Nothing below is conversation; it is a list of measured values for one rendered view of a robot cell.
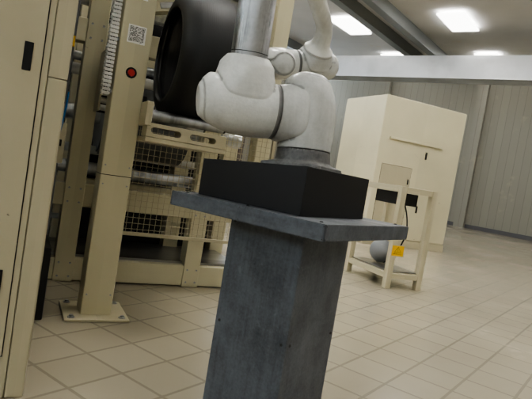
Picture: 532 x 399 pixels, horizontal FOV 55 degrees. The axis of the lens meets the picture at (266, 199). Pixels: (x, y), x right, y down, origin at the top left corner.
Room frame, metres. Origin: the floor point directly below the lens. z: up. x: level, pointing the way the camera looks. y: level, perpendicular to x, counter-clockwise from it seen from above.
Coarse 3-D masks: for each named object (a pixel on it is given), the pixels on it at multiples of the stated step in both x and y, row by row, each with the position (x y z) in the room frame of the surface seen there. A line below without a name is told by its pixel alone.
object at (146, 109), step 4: (144, 104) 2.15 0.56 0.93; (148, 104) 2.11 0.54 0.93; (152, 104) 2.11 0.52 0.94; (144, 108) 2.14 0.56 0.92; (148, 108) 2.11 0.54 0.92; (152, 108) 2.12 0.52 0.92; (140, 112) 2.20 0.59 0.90; (144, 112) 2.13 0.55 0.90; (148, 112) 2.11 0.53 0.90; (152, 112) 2.12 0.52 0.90; (140, 116) 2.19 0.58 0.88; (144, 116) 2.12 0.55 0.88; (148, 116) 2.11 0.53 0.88; (140, 120) 2.18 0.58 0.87; (144, 120) 2.11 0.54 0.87; (148, 120) 2.11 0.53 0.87; (140, 124) 2.18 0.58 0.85; (144, 124) 2.12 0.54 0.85; (148, 124) 2.11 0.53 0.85
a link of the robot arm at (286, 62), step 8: (272, 48) 1.72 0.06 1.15; (280, 48) 1.70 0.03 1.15; (272, 56) 1.68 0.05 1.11; (280, 56) 1.67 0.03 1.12; (288, 56) 1.68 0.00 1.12; (296, 56) 1.74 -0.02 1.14; (272, 64) 1.68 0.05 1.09; (280, 64) 1.67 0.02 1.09; (288, 64) 1.68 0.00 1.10; (296, 64) 1.74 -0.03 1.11; (280, 72) 1.68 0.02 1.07; (288, 72) 1.69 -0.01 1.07; (296, 72) 1.75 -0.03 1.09
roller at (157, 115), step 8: (160, 112) 2.17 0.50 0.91; (168, 112) 2.20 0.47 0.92; (160, 120) 2.18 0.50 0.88; (168, 120) 2.19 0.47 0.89; (176, 120) 2.20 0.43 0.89; (184, 120) 2.22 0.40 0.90; (192, 120) 2.23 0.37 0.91; (200, 120) 2.25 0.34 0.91; (200, 128) 2.26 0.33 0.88; (208, 128) 2.27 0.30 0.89; (216, 128) 2.28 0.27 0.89
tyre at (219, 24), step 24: (192, 0) 2.18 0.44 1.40; (216, 0) 2.22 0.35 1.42; (168, 24) 2.45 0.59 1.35; (192, 24) 2.11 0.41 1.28; (216, 24) 2.13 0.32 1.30; (168, 48) 2.59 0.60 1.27; (192, 48) 2.09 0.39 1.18; (216, 48) 2.11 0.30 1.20; (168, 72) 2.61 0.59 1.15; (192, 72) 2.10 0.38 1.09; (168, 96) 2.23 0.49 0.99; (192, 96) 2.15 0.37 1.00
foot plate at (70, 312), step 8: (64, 304) 2.25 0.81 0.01; (72, 304) 2.27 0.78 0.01; (112, 304) 2.36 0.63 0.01; (64, 312) 2.14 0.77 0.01; (72, 312) 2.16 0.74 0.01; (112, 312) 2.25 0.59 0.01; (120, 312) 2.27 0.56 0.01; (64, 320) 2.06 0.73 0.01; (72, 320) 2.07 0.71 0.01; (80, 320) 2.09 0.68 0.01; (88, 320) 2.10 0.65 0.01; (96, 320) 2.12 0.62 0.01; (104, 320) 2.13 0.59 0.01; (112, 320) 2.15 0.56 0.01; (120, 320) 2.16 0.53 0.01; (128, 320) 2.18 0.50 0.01
